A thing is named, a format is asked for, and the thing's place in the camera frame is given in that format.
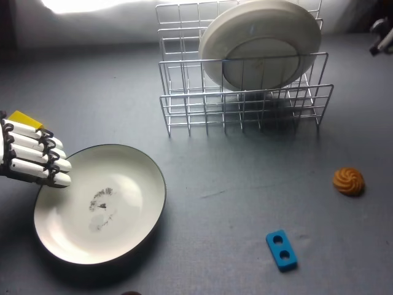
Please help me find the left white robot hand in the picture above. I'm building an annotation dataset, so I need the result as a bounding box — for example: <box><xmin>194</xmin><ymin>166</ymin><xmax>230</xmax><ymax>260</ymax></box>
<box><xmin>0</xmin><ymin>110</ymin><xmax>73</xmax><ymax>189</ymax></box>

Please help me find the white plate with black rim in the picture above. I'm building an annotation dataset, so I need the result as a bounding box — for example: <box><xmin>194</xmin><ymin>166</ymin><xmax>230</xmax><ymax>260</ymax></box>
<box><xmin>198</xmin><ymin>0</ymin><xmax>322</xmax><ymax>92</ymax></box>
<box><xmin>33</xmin><ymin>143</ymin><xmax>168</xmax><ymax>266</ymax></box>

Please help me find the yellow block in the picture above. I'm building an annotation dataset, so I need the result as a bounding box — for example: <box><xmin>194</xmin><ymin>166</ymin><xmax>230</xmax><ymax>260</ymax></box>
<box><xmin>7</xmin><ymin>110</ymin><xmax>44</xmax><ymax>132</ymax></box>

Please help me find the blue block with two holes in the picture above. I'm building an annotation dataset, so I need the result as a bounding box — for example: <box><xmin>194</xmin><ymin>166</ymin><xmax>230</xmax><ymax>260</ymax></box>
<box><xmin>265</xmin><ymin>229</ymin><xmax>299</xmax><ymax>273</ymax></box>

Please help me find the orange swirl cookie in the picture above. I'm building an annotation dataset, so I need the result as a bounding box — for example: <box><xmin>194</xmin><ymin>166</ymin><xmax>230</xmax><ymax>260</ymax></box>
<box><xmin>332</xmin><ymin>167</ymin><xmax>366</xmax><ymax>197</ymax></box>

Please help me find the silver wire dish rack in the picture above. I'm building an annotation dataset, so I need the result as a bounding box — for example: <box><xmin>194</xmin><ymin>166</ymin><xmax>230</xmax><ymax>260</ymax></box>
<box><xmin>155</xmin><ymin>0</ymin><xmax>335</xmax><ymax>138</ymax></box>

